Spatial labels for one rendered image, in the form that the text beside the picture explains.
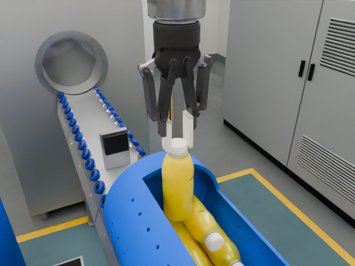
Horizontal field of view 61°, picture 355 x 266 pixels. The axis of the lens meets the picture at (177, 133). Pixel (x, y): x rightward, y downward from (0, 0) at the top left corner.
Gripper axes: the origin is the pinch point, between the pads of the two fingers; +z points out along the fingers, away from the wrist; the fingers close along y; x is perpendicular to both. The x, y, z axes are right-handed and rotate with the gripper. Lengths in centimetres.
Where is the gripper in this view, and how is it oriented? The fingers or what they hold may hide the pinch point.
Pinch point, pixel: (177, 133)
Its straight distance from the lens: 56.7
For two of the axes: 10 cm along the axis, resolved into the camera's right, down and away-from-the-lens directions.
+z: 0.1, 8.7, 4.9
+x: 4.4, 4.4, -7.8
